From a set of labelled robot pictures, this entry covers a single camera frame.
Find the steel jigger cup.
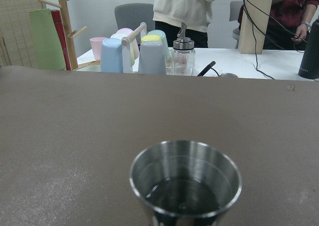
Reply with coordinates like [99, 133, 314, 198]
[130, 140, 242, 226]

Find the grey plastic cup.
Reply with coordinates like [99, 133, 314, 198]
[138, 41, 166, 75]

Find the glass oil dispenser bottle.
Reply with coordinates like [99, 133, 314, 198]
[171, 22, 195, 76]

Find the yellow plastic cup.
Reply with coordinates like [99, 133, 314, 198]
[141, 34, 162, 43]

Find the blue plastic cup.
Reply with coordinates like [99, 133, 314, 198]
[100, 38, 123, 73]

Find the pink plastic cup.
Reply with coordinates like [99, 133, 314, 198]
[90, 37, 107, 60]

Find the grey office chair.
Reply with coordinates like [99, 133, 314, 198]
[114, 3, 155, 32]

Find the person in cream sweater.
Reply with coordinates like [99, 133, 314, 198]
[153, 0, 215, 48]

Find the wooden mug tree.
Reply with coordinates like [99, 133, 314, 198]
[38, 0, 88, 70]

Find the green rolled mat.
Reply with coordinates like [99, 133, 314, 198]
[29, 8, 66, 70]

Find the black water bottle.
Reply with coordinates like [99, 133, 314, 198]
[298, 19, 319, 80]

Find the person in red sweater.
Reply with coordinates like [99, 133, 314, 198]
[238, 0, 319, 51]

